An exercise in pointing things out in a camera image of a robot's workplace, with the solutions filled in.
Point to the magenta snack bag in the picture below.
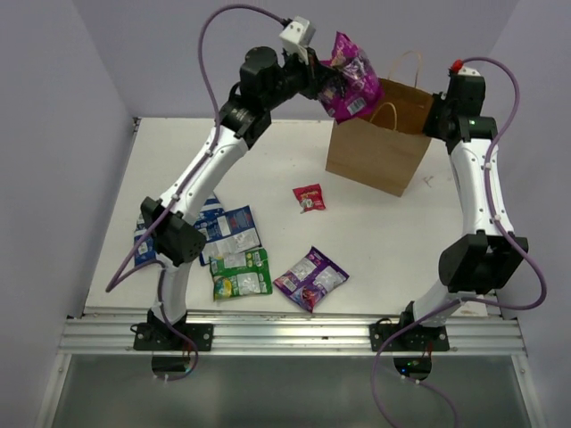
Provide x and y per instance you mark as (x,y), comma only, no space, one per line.
(358,89)

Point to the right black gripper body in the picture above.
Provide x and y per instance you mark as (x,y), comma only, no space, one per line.
(439,111)

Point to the small red snack packet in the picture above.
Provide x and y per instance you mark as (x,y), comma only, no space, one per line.
(310,197)

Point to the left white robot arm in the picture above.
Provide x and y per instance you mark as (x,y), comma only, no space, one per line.
(264,84)

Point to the purple snack bag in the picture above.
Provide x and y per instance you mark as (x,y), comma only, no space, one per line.
(311,279)

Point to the dark blue snack bag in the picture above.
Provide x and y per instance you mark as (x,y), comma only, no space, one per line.
(231,232)

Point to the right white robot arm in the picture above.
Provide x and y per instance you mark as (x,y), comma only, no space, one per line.
(475,133)

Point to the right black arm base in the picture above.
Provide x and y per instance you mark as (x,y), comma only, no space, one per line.
(419,344)

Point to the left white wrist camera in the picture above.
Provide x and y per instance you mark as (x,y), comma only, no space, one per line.
(297,34)

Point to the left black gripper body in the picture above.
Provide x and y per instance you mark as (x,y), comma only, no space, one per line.
(293,76)

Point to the aluminium front rail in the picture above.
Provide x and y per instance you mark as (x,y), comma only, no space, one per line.
(249,334)

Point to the blue white snack bag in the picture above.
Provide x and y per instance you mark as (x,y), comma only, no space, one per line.
(145,243)

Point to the brown paper bag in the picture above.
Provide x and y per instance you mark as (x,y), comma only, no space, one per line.
(383,149)

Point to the green snack bag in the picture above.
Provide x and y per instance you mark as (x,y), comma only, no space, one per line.
(241,274)

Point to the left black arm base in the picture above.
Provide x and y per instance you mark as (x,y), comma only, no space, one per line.
(175,349)

